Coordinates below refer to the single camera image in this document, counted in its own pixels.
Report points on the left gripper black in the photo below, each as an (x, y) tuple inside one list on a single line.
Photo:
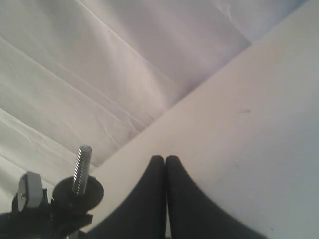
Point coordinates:
[(43, 222)]

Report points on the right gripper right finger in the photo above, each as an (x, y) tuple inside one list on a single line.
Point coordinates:
[(193, 215)]

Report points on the chrome dumbbell bar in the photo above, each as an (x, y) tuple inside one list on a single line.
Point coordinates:
[(81, 172)]

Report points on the white backdrop curtain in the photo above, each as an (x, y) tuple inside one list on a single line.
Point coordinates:
[(99, 72)]

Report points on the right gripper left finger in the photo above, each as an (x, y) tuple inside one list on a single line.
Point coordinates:
[(142, 214)]

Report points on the black weight plate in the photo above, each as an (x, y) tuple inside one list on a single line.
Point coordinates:
[(78, 199)]

